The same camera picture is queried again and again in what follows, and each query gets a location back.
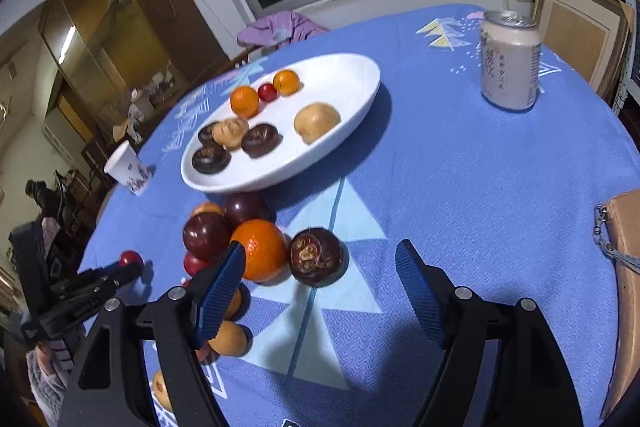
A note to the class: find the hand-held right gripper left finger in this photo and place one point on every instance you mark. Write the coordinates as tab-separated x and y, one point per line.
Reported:
220	292

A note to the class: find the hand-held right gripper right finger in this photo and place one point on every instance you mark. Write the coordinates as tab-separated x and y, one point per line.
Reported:
420	287

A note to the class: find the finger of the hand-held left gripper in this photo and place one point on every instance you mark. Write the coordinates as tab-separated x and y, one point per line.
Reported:
97	271
110	284

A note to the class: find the yellow cherry tomato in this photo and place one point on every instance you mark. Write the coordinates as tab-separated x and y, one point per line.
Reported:
236	302

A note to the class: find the orange-tan round fruit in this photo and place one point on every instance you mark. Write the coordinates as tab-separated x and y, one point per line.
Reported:
231	338

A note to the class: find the dark red plum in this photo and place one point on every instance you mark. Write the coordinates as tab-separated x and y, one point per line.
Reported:
247	208
206	236

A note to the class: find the large orange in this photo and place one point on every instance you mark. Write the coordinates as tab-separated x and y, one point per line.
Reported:
262	249

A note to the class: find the dark brown water chestnut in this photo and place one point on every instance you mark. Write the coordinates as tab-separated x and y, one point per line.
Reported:
317	257
260	140
205	134
211	158

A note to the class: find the large tan round fruit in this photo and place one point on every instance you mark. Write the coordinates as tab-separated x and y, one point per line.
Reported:
162	389

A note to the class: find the tan fruit with red marks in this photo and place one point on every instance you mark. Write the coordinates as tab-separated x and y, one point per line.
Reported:
231	132

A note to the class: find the small orange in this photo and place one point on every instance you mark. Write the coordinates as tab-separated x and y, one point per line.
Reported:
245	102

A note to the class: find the orange-yellow cherry tomato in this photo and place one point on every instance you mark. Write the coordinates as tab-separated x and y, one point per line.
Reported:
286	82

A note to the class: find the white oval plate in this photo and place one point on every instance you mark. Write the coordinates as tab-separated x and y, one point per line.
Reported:
340	82

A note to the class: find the person's left forearm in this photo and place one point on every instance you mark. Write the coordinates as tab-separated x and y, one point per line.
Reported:
47	382

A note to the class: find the blue printed blanket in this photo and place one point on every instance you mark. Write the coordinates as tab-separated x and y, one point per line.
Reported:
475	207

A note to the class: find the white paper cup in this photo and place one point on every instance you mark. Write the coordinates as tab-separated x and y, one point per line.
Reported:
127	167

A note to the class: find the tan zip pouch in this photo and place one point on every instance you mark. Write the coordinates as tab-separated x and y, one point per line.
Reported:
625	282

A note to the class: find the wooden chair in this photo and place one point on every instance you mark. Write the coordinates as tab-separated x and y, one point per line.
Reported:
246	55

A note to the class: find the silver drink can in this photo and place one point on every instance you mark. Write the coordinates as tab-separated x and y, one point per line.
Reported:
510	62

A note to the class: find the wooden glass-door cabinet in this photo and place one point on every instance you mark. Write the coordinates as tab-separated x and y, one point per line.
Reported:
100	7

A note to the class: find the purple cloth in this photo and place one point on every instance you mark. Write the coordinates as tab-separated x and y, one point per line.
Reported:
280	29

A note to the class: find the white metal shelf rack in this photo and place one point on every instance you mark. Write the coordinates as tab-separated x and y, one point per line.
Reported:
627	72

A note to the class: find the wooden picture frame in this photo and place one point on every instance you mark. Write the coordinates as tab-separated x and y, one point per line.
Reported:
575	32

